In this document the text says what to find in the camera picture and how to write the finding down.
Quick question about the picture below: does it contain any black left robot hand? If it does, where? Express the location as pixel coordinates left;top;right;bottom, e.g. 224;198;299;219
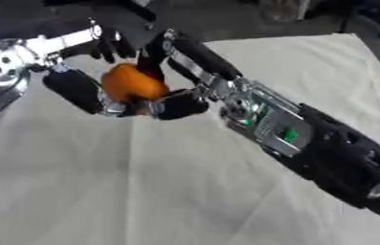
25;12;156;64

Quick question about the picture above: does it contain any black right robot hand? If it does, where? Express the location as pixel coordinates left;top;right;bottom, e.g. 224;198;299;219
40;28;243;122

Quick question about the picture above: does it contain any orange toy fruit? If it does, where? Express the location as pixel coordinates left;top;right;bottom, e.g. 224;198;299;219
99;62;171;103

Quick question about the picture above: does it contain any dark chair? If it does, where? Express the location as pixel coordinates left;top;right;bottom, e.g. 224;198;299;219
335;0;380;38

